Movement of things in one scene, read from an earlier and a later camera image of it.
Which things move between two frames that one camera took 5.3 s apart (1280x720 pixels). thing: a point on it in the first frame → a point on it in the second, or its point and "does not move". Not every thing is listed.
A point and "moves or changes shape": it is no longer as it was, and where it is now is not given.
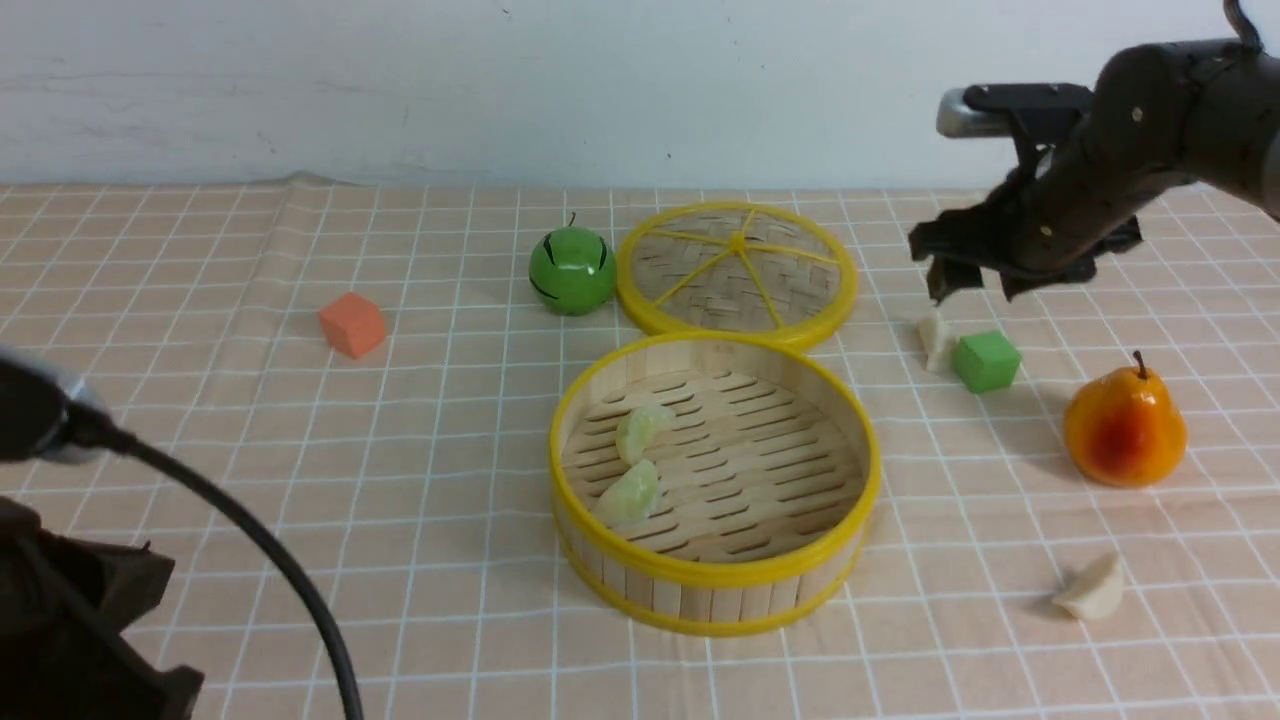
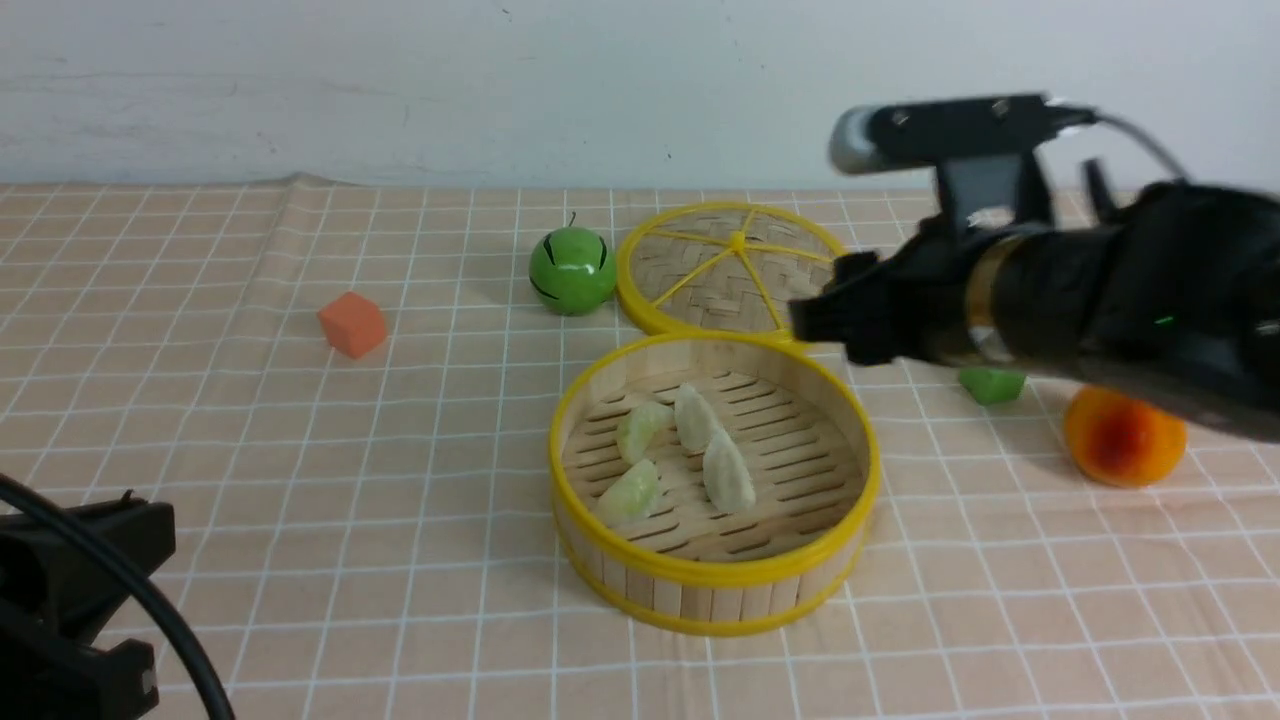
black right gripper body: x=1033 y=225 → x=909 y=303
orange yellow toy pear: x=1122 y=428 does not move
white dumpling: x=932 y=333 moves or changes shape
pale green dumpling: x=629 y=495 does not move
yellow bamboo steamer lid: x=753 y=268 does not move
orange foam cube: x=353 y=324 does not move
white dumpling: x=1097 y=592 → x=728 y=481
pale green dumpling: x=638 y=428 does not move
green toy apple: x=572 y=270 does not move
